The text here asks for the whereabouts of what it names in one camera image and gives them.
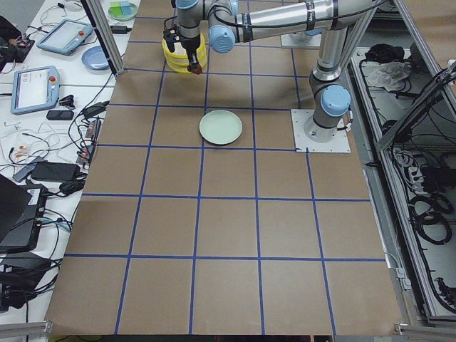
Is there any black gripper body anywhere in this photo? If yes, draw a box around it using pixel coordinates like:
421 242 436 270
163 25 200 56

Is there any brown bun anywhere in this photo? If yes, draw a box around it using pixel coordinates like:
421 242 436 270
187 63 202 75

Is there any yellow steamer basket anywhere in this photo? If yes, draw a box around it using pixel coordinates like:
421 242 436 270
162 33 207 63

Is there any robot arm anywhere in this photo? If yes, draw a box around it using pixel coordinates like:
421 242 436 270
163 0 381 141

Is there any blue sponge block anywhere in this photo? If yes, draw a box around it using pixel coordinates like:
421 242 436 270
119 1 131 16

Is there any green glass bowl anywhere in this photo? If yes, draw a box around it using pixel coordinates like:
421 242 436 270
108 1 138 21

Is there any black power adapter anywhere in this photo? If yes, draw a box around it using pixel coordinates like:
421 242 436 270
110 25 131 34

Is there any green sponge block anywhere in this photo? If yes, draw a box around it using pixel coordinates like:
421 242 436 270
108 1 123 19

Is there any light green plate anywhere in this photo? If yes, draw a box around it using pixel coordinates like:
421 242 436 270
199 110 243 145

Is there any blue plate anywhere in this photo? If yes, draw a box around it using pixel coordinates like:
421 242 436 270
81 46 110 71

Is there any teach pendant far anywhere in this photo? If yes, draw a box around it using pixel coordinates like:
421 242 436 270
36 19 93 56

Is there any teach pendant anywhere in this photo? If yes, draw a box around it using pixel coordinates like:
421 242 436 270
11 66 60 115
36 19 93 56

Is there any black phone on desk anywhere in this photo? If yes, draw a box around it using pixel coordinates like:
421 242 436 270
46 110 74 121

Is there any teach pendant near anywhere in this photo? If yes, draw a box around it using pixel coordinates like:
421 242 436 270
11 66 60 115

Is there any black power brick large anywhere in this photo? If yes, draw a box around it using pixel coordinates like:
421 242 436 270
31 162 80 182

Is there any white crumpled cloth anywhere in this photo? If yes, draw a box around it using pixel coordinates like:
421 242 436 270
366 61 411 92

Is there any black laptop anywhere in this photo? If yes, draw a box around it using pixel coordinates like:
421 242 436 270
1 176 48 254

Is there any aluminium frame post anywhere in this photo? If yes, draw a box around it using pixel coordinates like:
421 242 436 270
81 0 124 78

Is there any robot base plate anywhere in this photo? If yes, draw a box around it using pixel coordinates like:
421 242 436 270
281 32 321 50
291 109 351 153

